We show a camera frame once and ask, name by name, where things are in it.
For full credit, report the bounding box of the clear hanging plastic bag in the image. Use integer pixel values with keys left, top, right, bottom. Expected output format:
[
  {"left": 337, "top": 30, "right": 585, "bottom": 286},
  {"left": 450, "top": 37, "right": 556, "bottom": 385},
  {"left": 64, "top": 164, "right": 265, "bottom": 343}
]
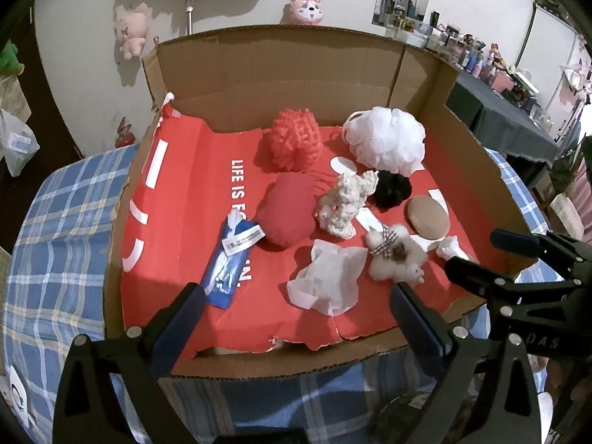
[{"left": 0, "top": 108, "right": 41, "bottom": 177}]

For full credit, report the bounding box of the person's right hand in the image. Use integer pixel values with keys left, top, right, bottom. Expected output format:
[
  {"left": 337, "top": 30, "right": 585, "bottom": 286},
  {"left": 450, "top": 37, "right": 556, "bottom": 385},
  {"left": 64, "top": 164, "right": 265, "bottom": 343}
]
[{"left": 529, "top": 355, "right": 592, "bottom": 408}]

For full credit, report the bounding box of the cream crochet piece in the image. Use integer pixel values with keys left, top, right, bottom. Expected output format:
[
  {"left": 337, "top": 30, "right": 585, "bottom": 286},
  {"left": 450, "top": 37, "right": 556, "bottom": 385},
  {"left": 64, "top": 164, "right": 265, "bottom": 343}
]
[{"left": 316, "top": 171, "right": 379, "bottom": 240}]

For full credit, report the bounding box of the cardboard box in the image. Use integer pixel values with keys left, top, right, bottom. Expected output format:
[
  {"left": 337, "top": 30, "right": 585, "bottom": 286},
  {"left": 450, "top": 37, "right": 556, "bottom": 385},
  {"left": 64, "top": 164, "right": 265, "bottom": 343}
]
[{"left": 102, "top": 24, "right": 537, "bottom": 377}]

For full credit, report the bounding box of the table with bottles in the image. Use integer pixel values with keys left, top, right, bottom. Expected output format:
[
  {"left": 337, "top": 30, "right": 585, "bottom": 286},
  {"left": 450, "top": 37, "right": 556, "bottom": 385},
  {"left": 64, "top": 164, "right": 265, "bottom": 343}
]
[{"left": 386, "top": 9, "right": 556, "bottom": 130}]

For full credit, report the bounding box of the white refrigerator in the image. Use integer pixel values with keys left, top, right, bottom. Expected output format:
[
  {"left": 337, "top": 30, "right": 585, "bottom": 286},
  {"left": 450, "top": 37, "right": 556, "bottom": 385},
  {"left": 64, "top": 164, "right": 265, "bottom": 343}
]
[{"left": 515, "top": 0, "right": 581, "bottom": 121}]

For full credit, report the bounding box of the small white cloth piece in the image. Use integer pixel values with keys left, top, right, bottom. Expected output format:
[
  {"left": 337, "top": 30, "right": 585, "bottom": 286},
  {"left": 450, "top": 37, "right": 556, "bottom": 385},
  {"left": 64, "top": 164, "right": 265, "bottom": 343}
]
[{"left": 436, "top": 235, "right": 469, "bottom": 260}]

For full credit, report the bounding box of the green plush toy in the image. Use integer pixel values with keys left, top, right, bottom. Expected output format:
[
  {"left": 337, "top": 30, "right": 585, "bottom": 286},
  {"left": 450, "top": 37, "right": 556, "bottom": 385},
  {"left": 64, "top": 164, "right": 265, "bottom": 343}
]
[{"left": 0, "top": 41, "right": 25, "bottom": 75}]

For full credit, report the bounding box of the blue plaid blanket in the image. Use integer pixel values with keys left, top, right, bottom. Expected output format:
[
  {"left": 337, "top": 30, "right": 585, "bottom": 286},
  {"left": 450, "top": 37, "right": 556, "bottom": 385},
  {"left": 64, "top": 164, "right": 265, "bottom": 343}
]
[{"left": 2, "top": 145, "right": 551, "bottom": 444}]

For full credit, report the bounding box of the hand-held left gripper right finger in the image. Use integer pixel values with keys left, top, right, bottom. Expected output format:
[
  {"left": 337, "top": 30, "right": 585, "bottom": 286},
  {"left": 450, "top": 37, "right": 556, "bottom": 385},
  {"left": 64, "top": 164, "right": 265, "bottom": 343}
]
[{"left": 389, "top": 281, "right": 542, "bottom": 444}]

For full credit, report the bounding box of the orange mesh loofah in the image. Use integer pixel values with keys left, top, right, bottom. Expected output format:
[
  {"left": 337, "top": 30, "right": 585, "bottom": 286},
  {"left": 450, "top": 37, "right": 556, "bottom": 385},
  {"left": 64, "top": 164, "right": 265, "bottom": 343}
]
[{"left": 269, "top": 108, "right": 323, "bottom": 173}]

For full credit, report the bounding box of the white tissue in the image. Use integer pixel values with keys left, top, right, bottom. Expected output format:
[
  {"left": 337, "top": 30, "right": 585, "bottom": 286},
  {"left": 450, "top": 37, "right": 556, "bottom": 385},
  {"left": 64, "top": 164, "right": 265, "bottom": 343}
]
[{"left": 287, "top": 239, "right": 370, "bottom": 317}]

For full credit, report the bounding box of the black scrunchie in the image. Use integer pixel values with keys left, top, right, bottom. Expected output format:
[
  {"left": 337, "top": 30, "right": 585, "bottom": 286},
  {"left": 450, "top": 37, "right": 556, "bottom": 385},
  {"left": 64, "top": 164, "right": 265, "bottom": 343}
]
[{"left": 371, "top": 169, "right": 412, "bottom": 210}]

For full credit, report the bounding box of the small red wall figurine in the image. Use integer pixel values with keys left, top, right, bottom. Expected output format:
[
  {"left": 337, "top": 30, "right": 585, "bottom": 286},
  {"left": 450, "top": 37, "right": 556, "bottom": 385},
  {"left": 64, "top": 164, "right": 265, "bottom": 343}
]
[{"left": 115, "top": 118, "right": 137, "bottom": 149}]

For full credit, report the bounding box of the dark cloth covered table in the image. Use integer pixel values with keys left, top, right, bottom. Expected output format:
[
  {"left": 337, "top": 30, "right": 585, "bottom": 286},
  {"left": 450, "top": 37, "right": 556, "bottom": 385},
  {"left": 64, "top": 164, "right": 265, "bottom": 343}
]
[{"left": 446, "top": 69, "right": 560, "bottom": 186}]

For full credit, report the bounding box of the pink round-face plush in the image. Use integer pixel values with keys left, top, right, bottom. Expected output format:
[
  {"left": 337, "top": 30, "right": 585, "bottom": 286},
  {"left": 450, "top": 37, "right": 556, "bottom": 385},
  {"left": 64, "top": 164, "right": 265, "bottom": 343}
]
[{"left": 280, "top": 0, "right": 324, "bottom": 26}]

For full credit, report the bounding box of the blue packet with white tag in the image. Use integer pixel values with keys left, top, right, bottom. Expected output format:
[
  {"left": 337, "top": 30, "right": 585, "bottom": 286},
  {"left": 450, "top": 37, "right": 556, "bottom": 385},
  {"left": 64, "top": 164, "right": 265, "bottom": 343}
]
[{"left": 200, "top": 210, "right": 265, "bottom": 310}]

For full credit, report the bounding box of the white fluffy plush with bow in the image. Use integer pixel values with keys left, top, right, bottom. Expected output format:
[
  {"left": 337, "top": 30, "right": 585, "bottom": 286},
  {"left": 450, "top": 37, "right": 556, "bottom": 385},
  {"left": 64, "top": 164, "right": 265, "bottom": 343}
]
[{"left": 365, "top": 223, "right": 426, "bottom": 284}]

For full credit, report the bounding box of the pink pig plush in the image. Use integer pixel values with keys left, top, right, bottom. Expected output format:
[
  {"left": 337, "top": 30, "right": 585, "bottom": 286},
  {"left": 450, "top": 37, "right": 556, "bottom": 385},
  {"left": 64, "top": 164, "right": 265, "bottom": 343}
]
[{"left": 114, "top": 2, "right": 151, "bottom": 61}]

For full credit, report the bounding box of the red knitted pouch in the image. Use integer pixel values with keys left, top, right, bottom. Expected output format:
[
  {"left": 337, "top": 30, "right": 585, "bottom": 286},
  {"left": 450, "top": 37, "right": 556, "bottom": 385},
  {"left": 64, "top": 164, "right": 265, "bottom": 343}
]
[{"left": 256, "top": 173, "right": 317, "bottom": 247}]

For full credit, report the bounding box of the pink curtain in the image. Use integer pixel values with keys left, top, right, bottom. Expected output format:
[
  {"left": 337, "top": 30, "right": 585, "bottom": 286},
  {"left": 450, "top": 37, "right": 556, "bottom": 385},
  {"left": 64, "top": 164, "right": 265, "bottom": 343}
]
[{"left": 571, "top": 32, "right": 592, "bottom": 181}]

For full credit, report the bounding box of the tan round sponge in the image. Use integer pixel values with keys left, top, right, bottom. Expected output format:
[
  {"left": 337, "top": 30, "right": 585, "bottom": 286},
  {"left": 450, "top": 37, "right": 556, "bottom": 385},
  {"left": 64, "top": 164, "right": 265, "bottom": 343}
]
[{"left": 406, "top": 195, "right": 450, "bottom": 240}]

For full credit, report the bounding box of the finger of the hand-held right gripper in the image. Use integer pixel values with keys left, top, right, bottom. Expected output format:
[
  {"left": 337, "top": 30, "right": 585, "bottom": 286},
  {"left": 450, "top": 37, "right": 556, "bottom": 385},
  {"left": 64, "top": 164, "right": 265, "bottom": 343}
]
[
  {"left": 490, "top": 228, "right": 592, "bottom": 271},
  {"left": 444, "top": 256, "right": 583, "bottom": 308}
]

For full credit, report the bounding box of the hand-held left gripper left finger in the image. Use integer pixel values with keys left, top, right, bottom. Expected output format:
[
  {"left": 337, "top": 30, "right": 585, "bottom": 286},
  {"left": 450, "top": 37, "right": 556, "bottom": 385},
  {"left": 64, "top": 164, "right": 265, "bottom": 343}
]
[{"left": 53, "top": 281, "right": 206, "bottom": 444}]

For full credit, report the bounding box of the beige paper bag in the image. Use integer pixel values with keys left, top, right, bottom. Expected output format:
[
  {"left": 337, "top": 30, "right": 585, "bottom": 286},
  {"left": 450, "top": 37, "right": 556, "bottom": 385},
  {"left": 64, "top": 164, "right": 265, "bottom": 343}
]
[{"left": 550, "top": 194, "right": 584, "bottom": 241}]

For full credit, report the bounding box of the dark patterned case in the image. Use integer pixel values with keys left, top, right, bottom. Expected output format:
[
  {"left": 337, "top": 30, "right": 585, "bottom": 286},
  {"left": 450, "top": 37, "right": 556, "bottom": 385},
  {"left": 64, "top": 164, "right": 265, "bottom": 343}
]
[{"left": 534, "top": 0, "right": 576, "bottom": 24}]

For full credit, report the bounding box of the white mesh bath loofah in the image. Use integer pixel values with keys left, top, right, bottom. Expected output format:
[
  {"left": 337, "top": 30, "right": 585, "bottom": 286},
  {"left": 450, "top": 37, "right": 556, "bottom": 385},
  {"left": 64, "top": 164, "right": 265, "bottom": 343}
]
[{"left": 343, "top": 106, "right": 426, "bottom": 176}]

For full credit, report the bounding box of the red printed paper liner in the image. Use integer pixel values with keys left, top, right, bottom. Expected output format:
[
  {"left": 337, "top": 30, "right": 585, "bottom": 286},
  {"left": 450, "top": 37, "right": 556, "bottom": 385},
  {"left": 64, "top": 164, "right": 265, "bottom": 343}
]
[{"left": 121, "top": 102, "right": 482, "bottom": 352}]

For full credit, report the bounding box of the white printed card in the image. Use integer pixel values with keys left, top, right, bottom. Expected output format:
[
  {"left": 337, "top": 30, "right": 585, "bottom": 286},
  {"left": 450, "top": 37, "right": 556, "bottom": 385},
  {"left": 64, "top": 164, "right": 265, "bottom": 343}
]
[{"left": 7, "top": 364, "right": 29, "bottom": 421}]

